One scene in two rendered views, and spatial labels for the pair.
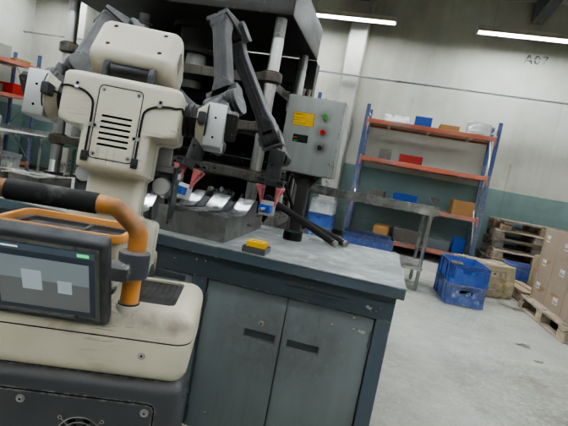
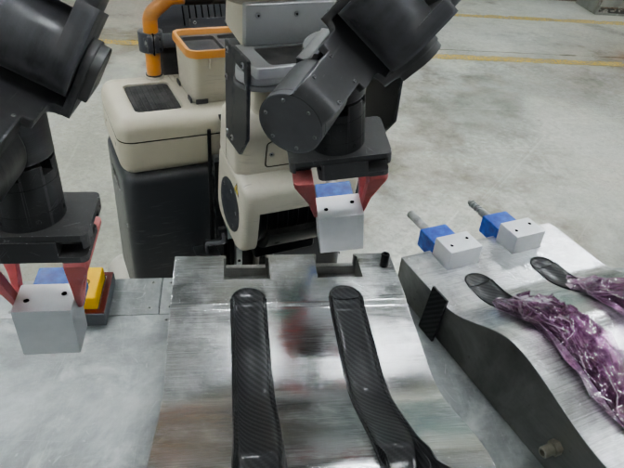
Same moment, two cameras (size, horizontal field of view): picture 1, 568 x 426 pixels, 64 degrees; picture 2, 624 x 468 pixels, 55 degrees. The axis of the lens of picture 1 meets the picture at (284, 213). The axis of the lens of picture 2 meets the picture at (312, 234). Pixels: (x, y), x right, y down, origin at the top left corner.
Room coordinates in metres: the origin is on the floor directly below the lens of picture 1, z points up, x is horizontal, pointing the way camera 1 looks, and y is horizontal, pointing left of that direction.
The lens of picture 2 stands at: (2.13, 0.14, 1.33)
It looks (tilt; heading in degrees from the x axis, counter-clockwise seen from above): 35 degrees down; 159
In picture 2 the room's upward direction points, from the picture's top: 5 degrees clockwise
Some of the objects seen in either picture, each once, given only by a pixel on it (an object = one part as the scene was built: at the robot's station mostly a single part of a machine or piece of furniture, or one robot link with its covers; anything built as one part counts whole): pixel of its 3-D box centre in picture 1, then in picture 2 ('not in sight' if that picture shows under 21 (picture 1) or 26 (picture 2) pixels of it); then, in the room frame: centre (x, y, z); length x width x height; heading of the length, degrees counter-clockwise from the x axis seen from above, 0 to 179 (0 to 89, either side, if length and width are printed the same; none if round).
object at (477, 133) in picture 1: (417, 185); not in sight; (7.49, -2.06, 1.14); 2.06 x 0.65 x 2.27; 77
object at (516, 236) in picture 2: not in sight; (496, 224); (1.54, 0.65, 0.86); 0.13 x 0.05 x 0.05; 6
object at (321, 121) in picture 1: (293, 234); not in sight; (2.47, -0.07, 0.74); 0.31 x 0.22 x 1.47; 79
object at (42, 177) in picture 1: (40, 182); not in sight; (1.96, 1.06, 0.84); 0.20 x 0.15 x 0.07; 169
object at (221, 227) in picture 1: (216, 211); (307, 444); (1.83, 0.27, 0.87); 0.50 x 0.26 x 0.14; 169
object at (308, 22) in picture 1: (201, 38); not in sight; (2.83, 0.68, 1.75); 1.30 x 0.89 x 0.62; 79
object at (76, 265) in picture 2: (266, 192); (57, 263); (1.68, 0.08, 0.99); 0.07 x 0.07 x 0.09; 79
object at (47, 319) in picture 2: (264, 208); (62, 284); (1.64, 0.07, 0.94); 0.13 x 0.05 x 0.05; 169
